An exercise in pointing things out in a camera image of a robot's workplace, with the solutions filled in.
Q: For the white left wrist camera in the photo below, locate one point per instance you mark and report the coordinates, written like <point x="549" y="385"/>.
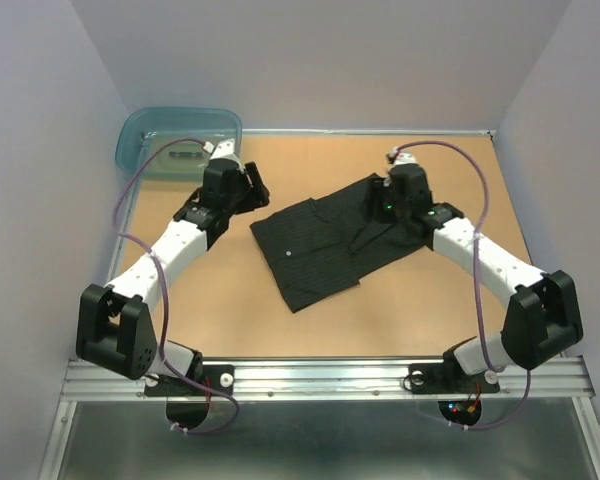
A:
<point x="226" y="149"/>

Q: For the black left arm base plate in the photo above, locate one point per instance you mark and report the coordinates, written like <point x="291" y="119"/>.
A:
<point x="219" y="377"/>

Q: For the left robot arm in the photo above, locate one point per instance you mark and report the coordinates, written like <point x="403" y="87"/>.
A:
<point x="115" y="329"/>

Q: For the black pinstriped long sleeve shirt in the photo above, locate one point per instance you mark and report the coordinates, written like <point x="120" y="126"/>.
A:
<point x="319" y="247"/>

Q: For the aluminium front rail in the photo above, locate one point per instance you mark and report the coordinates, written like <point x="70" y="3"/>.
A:
<point x="320" y="379"/>

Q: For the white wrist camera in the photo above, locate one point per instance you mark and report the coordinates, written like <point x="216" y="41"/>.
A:
<point x="397" y="157"/>
<point x="226" y="149"/>

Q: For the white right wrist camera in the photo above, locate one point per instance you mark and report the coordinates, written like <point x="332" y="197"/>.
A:
<point x="397" y="157"/>

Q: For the blue transparent plastic bin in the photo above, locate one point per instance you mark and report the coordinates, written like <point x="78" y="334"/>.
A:
<point x="171" y="139"/>

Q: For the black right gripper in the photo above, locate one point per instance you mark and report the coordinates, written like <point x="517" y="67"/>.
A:
<point x="385" y="187"/>

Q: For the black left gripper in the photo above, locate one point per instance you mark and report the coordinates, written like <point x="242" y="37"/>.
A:
<point x="259" y="195"/>

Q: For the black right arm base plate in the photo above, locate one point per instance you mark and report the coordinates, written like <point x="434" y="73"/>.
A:
<point x="442" y="378"/>

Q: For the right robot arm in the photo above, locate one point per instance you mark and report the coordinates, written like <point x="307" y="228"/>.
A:
<point x="542" y="317"/>

